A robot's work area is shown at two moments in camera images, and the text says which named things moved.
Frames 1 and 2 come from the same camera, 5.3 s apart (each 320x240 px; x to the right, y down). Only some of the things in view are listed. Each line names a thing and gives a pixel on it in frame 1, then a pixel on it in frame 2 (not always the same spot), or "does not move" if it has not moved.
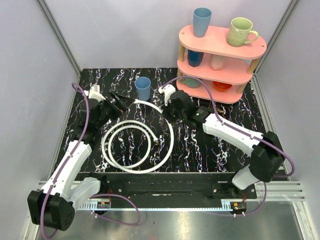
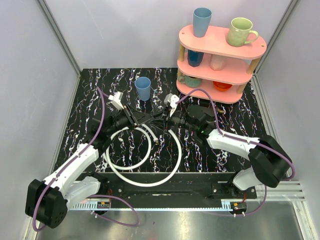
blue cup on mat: [143, 84] does not move
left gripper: [116, 104] to [130, 116]
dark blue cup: [195, 58] does not move
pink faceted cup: [216, 62] does not move
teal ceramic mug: [190, 82] does not move
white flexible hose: [120, 166] to [156, 141]
